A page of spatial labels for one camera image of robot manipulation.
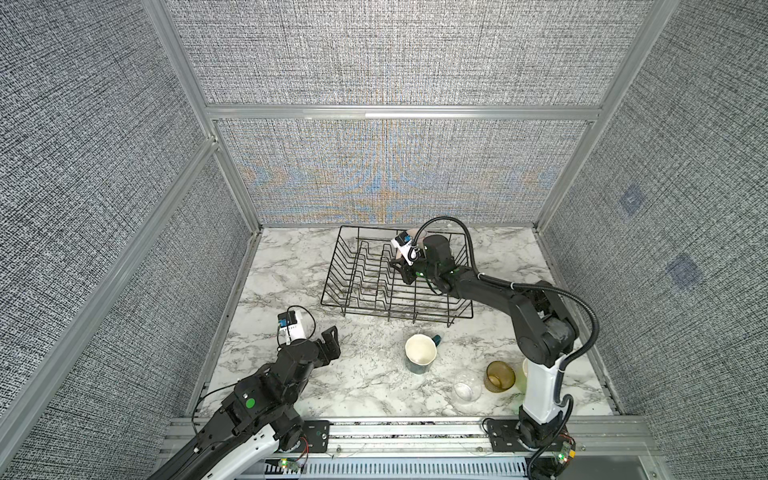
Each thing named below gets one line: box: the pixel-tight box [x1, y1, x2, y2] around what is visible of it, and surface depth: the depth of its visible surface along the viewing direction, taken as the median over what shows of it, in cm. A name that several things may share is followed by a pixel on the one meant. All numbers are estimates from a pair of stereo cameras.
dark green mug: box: [404, 333, 442, 375], surface depth 81 cm
